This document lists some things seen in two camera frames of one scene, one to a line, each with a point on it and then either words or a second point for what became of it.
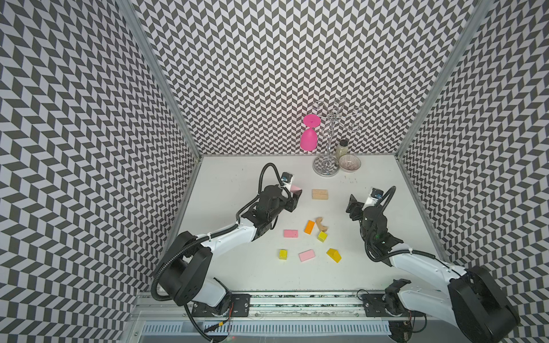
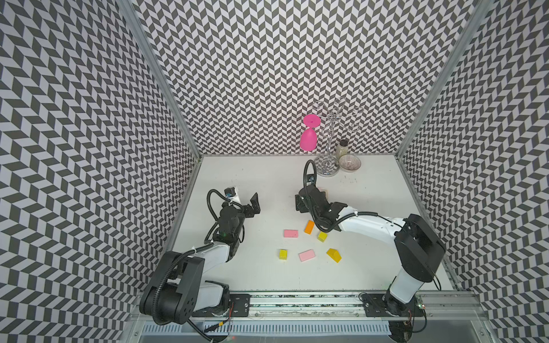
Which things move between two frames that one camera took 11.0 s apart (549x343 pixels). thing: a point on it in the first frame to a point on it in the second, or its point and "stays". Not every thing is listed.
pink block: (291, 234) stays
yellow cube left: (283, 254) stays
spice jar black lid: (342, 149) stays
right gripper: (356, 208) to (307, 201)
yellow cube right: (322, 236) stays
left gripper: (293, 202) to (250, 213)
